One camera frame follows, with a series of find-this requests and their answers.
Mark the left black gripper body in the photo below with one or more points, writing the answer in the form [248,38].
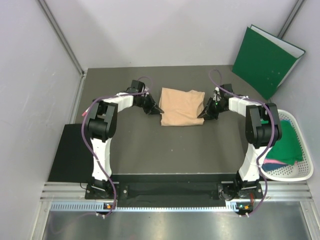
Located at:
[146,102]

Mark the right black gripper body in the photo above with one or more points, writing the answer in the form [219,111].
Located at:
[214,109]

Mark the beige t shirt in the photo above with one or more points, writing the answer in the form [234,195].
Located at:
[181,108]

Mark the green ring binder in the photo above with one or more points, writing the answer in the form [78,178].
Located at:
[264,61]

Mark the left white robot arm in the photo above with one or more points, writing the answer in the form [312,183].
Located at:
[97,130]

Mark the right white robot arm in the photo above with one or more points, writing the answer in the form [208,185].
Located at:
[262,131]

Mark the blue pink t shirt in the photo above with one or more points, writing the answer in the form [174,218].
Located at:
[272,164]

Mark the green t shirt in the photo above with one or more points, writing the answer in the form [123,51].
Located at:
[287,150]

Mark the white perforated laundry basket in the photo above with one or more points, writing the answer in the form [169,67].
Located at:
[300,171]

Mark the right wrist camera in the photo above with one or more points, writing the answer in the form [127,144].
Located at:
[227,91]

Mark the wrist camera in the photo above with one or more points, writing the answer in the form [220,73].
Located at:
[137,86]
[227,91]

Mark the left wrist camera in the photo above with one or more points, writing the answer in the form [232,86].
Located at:
[137,86]

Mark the slotted grey cable duct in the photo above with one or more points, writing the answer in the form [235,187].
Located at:
[105,206]

